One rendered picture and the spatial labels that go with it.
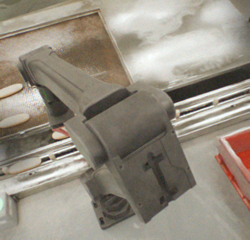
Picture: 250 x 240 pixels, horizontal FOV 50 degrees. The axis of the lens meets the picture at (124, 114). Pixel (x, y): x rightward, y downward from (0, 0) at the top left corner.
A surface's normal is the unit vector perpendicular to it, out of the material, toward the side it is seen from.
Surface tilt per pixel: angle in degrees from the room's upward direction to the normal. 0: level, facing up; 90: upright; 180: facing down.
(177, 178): 58
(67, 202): 0
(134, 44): 10
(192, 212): 0
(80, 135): 17
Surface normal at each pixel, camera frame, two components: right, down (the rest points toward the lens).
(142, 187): 0.41, 0.12
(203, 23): -0.06, -0.53
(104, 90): -0.29, -0.80
